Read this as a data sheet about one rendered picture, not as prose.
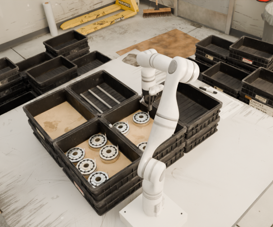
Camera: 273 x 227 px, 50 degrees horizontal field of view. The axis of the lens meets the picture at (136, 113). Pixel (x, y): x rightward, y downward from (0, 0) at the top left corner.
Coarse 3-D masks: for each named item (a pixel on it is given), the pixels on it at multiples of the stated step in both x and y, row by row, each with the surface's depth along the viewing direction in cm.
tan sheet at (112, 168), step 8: (80, 144) 165; (88, 144) 165; (88, 152) 160; (96, 152) 160; (120, 152) 159; (96, 160) 156; (120, 160) 155; (128, 160) 154; (104, 168) 151; (112, 168) 151; (120, 168) 151
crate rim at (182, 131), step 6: (138, 96) 179; (126, 102) 175; (114, 108) 172; (156, 108) 170; (120, 132) 156; (180, 132) 154; (126, 138) 153; (168, 138) 151; (174, 138) 152; (132, 144) 149; (162, 144) 148; (138, 150) 146; (156, 150) 147
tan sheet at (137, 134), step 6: (132, 114) 182; (126, 120) 178; (132, 120) 178; (150, 120) 177; (132, 126) 174; (150, 126) 173; (132, 132) 170; (138, 132) 170; (144, 132) 169; (132, 138) 166; (138, 138) 166; (144, 138) 166
